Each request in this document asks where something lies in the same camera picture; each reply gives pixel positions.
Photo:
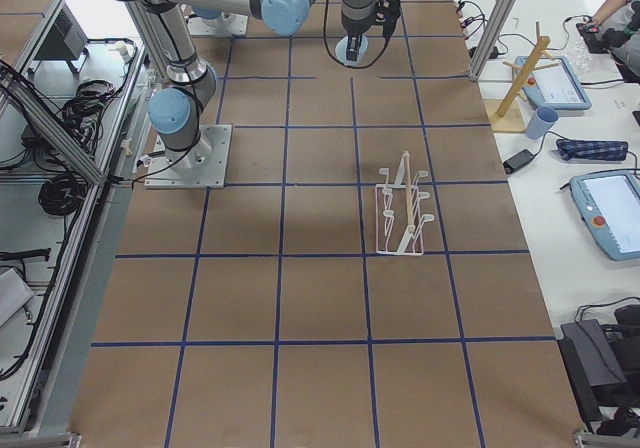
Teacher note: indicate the black power adapter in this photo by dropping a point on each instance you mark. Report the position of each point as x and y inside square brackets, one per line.
[518, 161]

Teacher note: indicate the plaid pencil case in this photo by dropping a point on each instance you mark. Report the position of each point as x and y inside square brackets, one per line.
[569, 149]

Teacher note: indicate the light blue plastic cup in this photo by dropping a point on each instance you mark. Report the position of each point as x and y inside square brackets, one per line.
[350, 58]

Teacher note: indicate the white wire cup rack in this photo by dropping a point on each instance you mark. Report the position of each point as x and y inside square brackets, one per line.
[399, 221]

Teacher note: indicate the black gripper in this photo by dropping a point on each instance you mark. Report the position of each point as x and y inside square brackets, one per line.
[356, 31]

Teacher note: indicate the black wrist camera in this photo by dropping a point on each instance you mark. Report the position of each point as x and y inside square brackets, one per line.
[387, 13]

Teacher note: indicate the wooden mug tree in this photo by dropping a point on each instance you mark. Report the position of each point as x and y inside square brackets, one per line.
[502, 116]

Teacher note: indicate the lower teach pendant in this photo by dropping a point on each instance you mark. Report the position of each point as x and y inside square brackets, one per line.
[608, 203]

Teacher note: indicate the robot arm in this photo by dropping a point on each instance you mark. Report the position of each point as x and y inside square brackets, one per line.
[175, 111]

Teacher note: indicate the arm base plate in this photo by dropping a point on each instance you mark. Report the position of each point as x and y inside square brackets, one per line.
[204, 166]

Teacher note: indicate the blue cup on desk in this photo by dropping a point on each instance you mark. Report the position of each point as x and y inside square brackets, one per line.
[541, 121]

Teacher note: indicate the teach pendant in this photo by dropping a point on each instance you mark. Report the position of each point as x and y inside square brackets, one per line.
[555, 84]
[608, 203]

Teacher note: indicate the upper teach pendant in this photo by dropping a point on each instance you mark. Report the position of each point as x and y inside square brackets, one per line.
[555, 84]

